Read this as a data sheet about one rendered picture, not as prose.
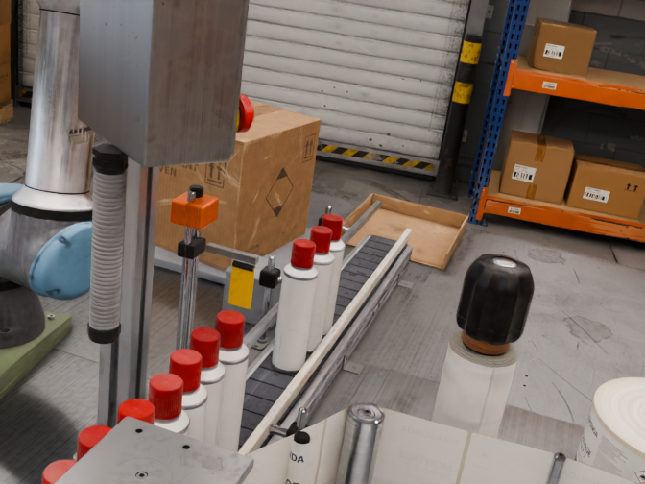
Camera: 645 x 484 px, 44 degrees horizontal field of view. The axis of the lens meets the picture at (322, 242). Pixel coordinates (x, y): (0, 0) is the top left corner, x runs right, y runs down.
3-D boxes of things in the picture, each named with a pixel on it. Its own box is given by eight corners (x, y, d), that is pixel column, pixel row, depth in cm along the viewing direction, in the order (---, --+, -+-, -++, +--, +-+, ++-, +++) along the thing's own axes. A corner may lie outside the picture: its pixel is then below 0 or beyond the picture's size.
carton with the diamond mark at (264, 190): (230, 274, 157) (244, 141, 147) (135, 239, 167) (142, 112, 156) (305, 233, 182) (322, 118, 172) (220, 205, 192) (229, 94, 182)
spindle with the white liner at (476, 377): (483, 499, 99) (539, 284, 88) (414, 477, 102) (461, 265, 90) (492, 460, 107) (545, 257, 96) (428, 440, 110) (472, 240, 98)
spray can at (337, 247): (325, 341, 131) (344, 226, 123) (296, 332, 132) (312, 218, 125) (335, 327, 136) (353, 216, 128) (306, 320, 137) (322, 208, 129)
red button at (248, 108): (234, 100, 78) (260, 99, 80) (215, 90, 80) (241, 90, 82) (230, 137, 79) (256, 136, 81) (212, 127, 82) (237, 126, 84)
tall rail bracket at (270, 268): (289, 354, 135) (301, 267, 129) (250, 343, 137) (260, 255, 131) (296, 347, 138) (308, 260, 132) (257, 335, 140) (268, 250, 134)
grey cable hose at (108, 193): (108, 349, 83) (116, 157, 75) (80, 339, 84) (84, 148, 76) (127, 334, 86) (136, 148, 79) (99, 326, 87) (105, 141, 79)
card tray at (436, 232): (443, 270, 179) (447, 254, 177) (335, 242, 185) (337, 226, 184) (465, 229, 206) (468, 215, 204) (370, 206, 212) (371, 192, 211)
